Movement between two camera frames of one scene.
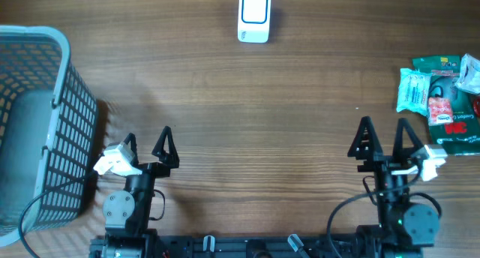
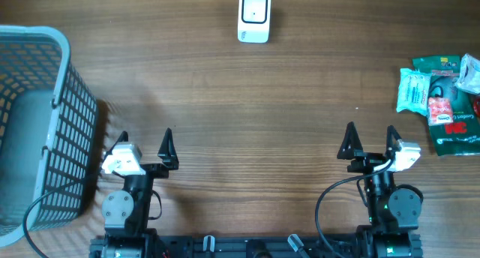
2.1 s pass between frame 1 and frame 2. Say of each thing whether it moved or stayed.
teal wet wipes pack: stayed
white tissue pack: stayed
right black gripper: moved
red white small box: stayed
